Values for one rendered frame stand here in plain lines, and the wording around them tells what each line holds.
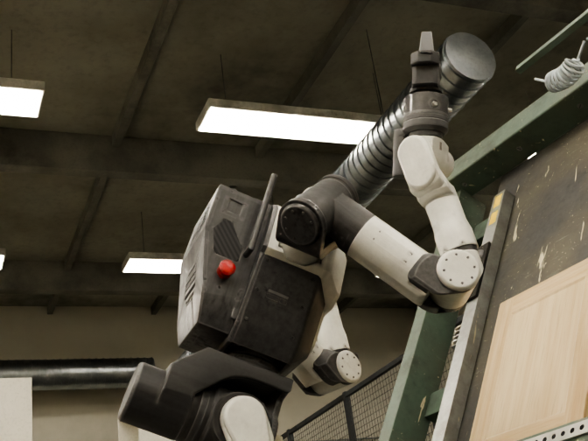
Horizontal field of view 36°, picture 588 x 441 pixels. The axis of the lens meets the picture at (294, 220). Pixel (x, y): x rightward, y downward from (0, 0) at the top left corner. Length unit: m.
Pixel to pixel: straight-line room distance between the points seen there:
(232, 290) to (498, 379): 0.82
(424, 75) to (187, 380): 0.73
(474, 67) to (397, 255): 3.54
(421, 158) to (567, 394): 0.63
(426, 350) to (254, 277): 1.05
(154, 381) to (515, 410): 0.88
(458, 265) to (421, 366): 1.04
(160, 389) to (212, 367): 0.10
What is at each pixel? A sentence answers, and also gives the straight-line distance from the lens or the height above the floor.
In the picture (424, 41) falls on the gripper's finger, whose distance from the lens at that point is 1.83.
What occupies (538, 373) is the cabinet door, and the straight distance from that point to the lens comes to 2.14.
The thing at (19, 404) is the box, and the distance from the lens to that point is 4.10.
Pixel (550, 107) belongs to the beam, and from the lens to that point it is 2.74.
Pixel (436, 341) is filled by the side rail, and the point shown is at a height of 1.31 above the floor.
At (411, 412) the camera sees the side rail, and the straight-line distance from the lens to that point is 2.55.
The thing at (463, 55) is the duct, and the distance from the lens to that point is 5.11.
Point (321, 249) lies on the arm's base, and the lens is 1.63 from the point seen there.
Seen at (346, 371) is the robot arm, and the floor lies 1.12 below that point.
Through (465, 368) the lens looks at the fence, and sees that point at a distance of 2.38.
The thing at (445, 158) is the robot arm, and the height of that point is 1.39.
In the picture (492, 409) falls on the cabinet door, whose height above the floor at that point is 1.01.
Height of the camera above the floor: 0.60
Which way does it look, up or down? 24 degrees up
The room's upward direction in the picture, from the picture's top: 8 degrees counter-clockwise
